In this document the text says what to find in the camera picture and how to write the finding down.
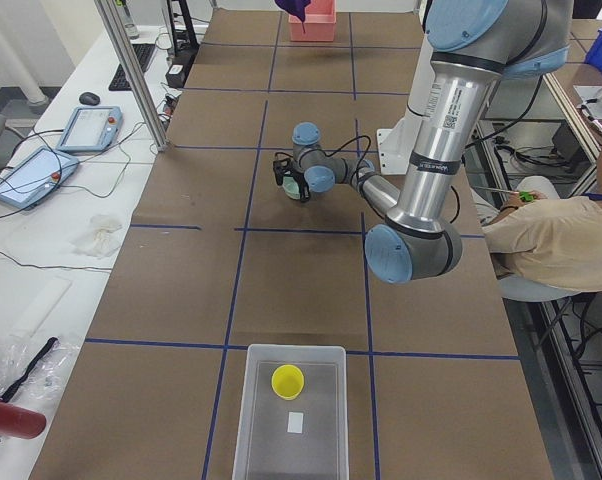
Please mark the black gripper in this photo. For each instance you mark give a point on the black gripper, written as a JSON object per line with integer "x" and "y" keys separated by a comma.
{"x": 297, "y": 178}

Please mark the mint green bowl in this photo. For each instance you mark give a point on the mint green bowl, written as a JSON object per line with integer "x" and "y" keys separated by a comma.
{"x": 291, "y": 188}

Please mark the purple cloth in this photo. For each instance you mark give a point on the purple cloth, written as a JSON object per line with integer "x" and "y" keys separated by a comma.
{"x": 295, "y": 8}

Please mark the yellow plastic cup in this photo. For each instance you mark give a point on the yellow plastic cup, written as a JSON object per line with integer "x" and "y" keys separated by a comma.
{"x": 287, "y": 381}

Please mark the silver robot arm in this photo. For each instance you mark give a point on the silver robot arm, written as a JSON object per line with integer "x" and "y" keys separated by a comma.
{"x": 475, "y": 44}

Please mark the black power adapter box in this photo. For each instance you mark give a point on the black power adapter box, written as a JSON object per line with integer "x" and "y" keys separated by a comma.
{"x": 176, "y": 76}

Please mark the pink plastic bin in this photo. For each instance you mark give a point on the pink plastic bin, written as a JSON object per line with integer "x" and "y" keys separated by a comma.
{"x": 319, "y": 25}

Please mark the crumpled white cloth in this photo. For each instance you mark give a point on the crumpled white cloth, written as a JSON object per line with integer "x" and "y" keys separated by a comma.
{"x": 99, "y": 240}

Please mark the upper teach pendant tablet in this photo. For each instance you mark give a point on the upper teach pendant tablet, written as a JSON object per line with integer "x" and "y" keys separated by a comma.
{"x": 90, "y": 129}

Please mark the teach pendant tablet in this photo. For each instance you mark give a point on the teach pendant tablet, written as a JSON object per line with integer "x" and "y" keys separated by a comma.
{"x": 36, "y": 177}
{"x": 90, "y": 129}

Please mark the black computer mouse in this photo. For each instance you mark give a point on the black computer mouse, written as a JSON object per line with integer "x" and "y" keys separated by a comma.
{"x": 89, "y": 99}

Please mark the white label in bin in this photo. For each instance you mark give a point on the white label in bin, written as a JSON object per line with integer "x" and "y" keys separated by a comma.
{"x": 295, "y": 422}

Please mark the lower teach pendant tablet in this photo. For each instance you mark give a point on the lower teach pendant tablet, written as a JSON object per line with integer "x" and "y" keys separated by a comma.
{"x": 36, "y": 177}

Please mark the translucent white plastic bin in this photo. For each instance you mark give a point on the translucent white plastic bin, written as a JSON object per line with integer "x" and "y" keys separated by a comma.
{"x": 264, "y": 448}

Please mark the white flat block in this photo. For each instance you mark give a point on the white flat block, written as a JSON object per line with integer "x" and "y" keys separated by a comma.
{"x": 38, "y": 310}

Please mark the person in beige shirt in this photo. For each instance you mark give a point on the person in beige shirt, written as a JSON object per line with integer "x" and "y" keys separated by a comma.
{"x": 556, "y": 242}

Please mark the clear plastic bag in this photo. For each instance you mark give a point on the clear plastic bag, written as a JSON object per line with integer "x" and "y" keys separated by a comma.
{"x": 35, "y": 370}

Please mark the red cylinder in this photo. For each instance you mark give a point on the red cylinder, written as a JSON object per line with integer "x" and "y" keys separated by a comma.
{"x": 20, "y": 422}

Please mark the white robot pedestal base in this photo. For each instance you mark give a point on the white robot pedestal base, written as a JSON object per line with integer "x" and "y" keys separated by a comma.
{"x": 395, "y": 145}

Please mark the aluminium frame post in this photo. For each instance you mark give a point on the aluminium frame post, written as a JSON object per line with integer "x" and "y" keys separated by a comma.
{"x": 131, "y": 66}

